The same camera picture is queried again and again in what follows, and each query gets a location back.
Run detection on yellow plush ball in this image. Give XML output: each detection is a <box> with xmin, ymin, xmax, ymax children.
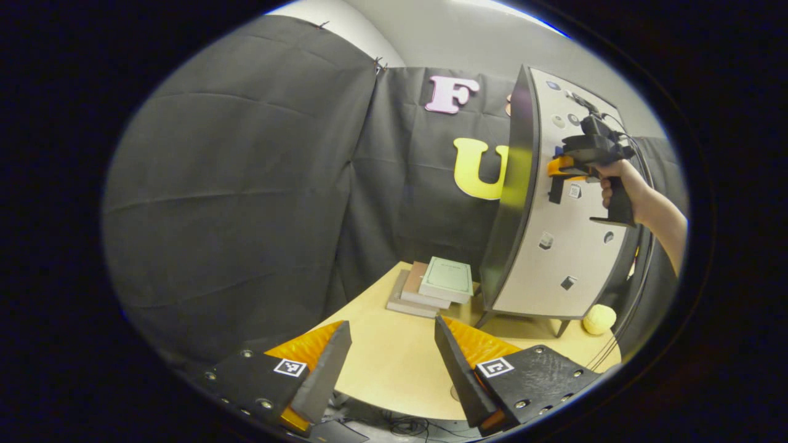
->
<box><xmin>582</xmin><ymin>303</ymin><xmax>618</xmax><ymax>337</ymax></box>

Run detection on black backdrop cloth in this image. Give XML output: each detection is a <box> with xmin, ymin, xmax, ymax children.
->
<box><xmin>102</xmin><ymin>15</ymin><xmax>689</xmax><ymax>370</ymax></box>

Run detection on black floor cables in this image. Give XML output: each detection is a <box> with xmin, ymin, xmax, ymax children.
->
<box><xmin>380</xmin><ymin>412</ymin><xmax>476</xmax><ymax>441</ymax></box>

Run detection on grey book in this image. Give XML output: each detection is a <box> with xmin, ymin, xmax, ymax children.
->
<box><xmin>385</xmin><ymin>269</ymin><xmax>441</xmax><ymax>319</ymax></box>

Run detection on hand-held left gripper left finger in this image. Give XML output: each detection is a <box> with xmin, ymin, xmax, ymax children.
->
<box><xmin>190</xmin><ymin>320</ymin><xmax>353</xmax><ymax>436</ymax></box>

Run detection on brown book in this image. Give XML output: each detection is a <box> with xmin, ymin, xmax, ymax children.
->
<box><xmin>401</xmin><ymin>261</ymin><xmax>453</xmax><ymax>310</ymax></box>

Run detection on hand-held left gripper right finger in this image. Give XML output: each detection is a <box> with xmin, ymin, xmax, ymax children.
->
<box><xmin>434</xmin><ymin>316</ymin><xmax>609</xmax><ymax>439</ymax></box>

